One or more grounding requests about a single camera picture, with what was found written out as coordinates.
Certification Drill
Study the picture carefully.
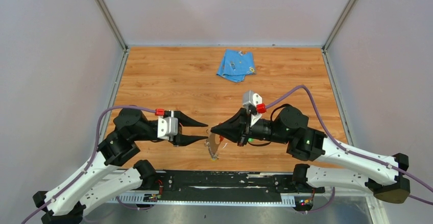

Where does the blue folded cloth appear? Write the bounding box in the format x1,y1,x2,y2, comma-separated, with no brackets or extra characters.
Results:
216,49,257,83

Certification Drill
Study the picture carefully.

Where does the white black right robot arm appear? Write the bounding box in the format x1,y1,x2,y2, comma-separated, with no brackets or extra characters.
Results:
211,104,411,204

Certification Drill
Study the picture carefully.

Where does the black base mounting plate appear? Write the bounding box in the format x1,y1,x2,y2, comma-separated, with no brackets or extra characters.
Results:
137,170,325,203

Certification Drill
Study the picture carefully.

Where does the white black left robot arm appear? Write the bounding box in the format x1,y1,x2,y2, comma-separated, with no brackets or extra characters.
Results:
33,105,204,223

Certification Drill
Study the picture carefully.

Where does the metal keyring plate with spring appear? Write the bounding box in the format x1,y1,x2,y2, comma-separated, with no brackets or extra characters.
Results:
204,133,227,158

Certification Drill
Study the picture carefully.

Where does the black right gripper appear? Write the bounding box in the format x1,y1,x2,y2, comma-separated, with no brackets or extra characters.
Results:
210,108,290,147

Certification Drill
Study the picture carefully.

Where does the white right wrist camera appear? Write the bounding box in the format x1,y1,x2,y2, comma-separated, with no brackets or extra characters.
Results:
242,90,267,127

